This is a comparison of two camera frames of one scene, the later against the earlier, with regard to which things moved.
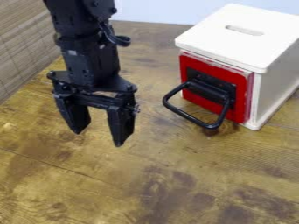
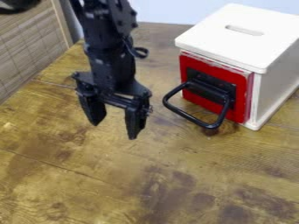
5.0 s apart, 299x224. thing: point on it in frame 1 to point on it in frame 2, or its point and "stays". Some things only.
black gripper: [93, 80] to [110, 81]
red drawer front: [240, 110] stays
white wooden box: [240, 63] stays
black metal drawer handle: [210, 87] stays
